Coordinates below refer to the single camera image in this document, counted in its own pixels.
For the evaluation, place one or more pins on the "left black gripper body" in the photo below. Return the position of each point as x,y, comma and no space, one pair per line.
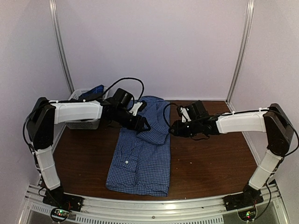
129,124

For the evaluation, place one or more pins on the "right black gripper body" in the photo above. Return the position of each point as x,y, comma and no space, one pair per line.
186,131

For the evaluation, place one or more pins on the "white plastic laundry basket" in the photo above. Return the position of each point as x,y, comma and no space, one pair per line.
82,124

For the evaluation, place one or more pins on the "blue plaid long sleeve shirt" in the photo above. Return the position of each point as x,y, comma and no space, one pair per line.
141,162

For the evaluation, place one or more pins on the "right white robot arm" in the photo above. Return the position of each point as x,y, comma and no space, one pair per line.
194,119

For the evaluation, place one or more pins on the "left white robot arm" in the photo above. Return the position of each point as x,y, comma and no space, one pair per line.
39,124

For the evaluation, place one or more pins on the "dark blue plaid shirt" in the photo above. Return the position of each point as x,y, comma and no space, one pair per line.
96,90

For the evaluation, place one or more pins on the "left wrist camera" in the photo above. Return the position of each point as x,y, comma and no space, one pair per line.
137,107

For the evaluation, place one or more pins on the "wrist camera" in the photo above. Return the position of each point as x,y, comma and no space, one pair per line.
137,107
184,114

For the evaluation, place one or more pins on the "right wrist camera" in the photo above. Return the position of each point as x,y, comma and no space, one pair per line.
184,114

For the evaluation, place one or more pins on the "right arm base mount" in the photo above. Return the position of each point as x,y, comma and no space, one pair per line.
245,203

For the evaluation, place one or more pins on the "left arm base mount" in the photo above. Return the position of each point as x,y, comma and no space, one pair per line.
64,204

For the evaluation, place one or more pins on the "aluminium front rail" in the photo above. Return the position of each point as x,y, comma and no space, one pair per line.
208,210

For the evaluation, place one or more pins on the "right aluminium frame post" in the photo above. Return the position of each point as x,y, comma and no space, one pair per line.
242,50

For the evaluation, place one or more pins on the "aluminium frame post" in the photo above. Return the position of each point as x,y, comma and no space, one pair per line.
242,50
60,46

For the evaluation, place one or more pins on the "left aluminium frame post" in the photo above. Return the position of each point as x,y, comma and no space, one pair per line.
60,46

